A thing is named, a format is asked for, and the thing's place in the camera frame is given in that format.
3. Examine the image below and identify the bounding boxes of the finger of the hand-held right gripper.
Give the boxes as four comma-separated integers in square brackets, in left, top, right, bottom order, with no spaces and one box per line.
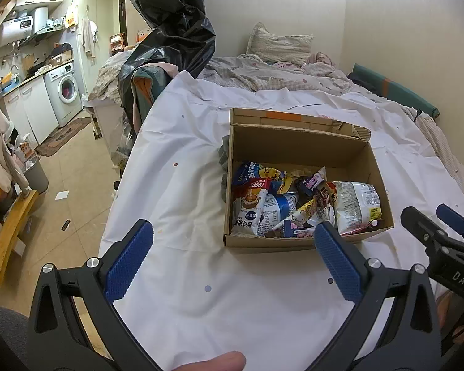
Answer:
[436,203,464,246]
[400,206,449,258]

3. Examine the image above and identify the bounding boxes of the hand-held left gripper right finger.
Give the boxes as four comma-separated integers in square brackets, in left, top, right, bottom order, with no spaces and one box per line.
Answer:
[313,221,443,371]

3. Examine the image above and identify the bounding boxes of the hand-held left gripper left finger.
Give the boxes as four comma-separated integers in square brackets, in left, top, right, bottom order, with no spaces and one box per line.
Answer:
[27,218,167,371]

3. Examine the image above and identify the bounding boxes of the white yellow cartoon packet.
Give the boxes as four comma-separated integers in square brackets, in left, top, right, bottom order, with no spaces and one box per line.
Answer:
[294,195,327,227]

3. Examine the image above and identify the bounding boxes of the white blue snack packet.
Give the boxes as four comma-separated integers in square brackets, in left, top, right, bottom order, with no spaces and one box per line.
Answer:
[257,191,300,237]

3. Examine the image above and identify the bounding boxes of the purple snack packet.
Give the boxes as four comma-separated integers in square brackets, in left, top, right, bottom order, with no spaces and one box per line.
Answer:
[296,166,329,198]

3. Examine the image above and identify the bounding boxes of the red white snack packet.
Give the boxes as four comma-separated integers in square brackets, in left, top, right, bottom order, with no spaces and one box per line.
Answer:
[231,180,273,238]

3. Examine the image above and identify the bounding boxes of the brown cardboard box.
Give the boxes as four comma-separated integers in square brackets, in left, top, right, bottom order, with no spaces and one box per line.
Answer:
[222,107,395,255]

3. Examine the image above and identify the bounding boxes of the blue yellow cartoon snack packet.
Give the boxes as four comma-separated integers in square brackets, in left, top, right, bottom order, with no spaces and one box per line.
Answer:
[232,161,287,192]

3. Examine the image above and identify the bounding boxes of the person's left hand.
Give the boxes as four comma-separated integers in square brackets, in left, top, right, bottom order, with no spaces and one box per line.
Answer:
[169,351,247,371]

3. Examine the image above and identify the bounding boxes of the grey bin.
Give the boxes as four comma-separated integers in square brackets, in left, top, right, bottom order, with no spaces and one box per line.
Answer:
[23,158,49,194]

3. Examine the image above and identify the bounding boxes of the yellow wooden rack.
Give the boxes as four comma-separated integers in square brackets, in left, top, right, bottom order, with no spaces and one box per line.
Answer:
[0,187,39,288]

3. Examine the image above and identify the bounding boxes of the brown patterned rug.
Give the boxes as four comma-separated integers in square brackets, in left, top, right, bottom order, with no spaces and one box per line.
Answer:
[35,117,92,158]

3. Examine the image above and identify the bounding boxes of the green rolled mat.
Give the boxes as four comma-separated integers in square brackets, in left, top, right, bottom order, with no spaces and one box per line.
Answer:
[348,63,440,118]

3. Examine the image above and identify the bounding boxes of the person's grey trousers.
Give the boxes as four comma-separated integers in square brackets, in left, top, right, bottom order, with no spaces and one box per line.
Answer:
[0,305,29,371]

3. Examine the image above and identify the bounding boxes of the teal orange cloth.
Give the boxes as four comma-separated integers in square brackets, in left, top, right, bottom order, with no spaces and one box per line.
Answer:
[131,64,174,124]

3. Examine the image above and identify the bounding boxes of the white kitchen cabinet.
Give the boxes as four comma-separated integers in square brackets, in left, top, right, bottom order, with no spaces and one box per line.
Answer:
[2,75,60,145]

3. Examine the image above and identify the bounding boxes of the white washing machine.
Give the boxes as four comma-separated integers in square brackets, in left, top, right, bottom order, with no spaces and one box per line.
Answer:
[44,60,84,128]

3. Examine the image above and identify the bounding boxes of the beige floral cloth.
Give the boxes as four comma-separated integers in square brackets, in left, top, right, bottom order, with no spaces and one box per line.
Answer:
[87,52,134,105]

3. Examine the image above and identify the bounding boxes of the grey floral duvet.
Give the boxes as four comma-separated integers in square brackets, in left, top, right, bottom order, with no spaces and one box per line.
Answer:
[201,52,356,93]

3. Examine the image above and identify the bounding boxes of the beige striped pillow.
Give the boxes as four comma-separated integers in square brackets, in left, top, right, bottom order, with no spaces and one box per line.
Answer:
[245,22,315,66]

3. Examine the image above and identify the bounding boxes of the white hanging towel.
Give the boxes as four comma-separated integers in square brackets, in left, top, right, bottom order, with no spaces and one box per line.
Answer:
[80,18,99,58]

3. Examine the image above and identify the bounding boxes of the black plastic bag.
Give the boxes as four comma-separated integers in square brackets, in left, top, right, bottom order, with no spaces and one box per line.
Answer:
[118,0,217,124]

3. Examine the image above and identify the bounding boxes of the white water heater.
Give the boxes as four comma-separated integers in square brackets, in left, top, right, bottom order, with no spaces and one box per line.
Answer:
[0,6,49,49]

